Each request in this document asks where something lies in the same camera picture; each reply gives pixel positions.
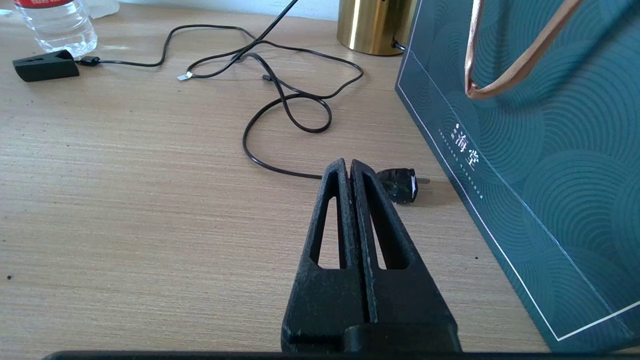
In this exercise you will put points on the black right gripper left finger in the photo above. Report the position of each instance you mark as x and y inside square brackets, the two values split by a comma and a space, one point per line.
[325, 300]

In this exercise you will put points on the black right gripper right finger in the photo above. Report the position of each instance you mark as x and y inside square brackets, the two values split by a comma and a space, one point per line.
[410, 300]

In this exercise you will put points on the dark blue paper bag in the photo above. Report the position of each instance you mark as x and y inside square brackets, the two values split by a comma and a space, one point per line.
[540, 160]

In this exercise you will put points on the brass desk lamp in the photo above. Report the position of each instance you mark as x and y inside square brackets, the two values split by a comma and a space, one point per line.
[372, 25]

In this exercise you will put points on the black clip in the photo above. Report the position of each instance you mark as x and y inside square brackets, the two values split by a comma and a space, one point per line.
[46, 66]

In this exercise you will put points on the red-capped water bottle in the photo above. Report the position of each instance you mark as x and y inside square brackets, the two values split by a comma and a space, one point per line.
[60, 30]

